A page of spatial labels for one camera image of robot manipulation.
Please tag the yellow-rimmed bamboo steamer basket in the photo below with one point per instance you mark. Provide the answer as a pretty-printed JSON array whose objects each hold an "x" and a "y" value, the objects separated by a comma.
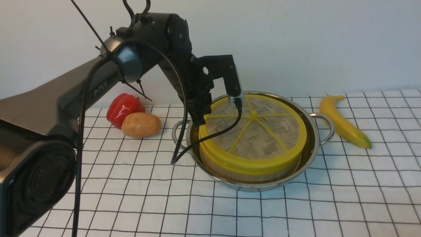
[{"x": 251, "y": 164}]

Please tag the yellow woven steamer lid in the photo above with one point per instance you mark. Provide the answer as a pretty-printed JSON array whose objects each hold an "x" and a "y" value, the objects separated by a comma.
[{"x": 264, "y": 121}]

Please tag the stainless steel pot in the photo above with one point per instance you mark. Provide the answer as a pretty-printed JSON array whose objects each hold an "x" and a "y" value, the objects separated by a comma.
[{"x": 320, "y": 131}]

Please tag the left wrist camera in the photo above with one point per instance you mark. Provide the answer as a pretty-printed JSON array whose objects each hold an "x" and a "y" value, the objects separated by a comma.
[{"x": 234, "y": 87}]

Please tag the brown potato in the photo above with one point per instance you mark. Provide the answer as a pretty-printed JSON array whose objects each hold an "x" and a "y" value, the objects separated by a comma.
[{"x": 141, "y": 125}]

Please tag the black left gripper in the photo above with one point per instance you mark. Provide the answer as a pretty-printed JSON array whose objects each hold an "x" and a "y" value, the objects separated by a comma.
[{"x": 197, "y": 75}]

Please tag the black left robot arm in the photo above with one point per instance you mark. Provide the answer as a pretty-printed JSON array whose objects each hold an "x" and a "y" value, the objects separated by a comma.
[{"x": 42, "y": 129}]

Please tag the red bell pepper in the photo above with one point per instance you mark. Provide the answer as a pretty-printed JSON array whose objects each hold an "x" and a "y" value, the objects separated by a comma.
[{"x": 122, "y": 106}]

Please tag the yellow banana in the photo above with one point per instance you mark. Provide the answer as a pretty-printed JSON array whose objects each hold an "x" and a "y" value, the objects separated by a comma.
[{"x": 343, "y": 127}]

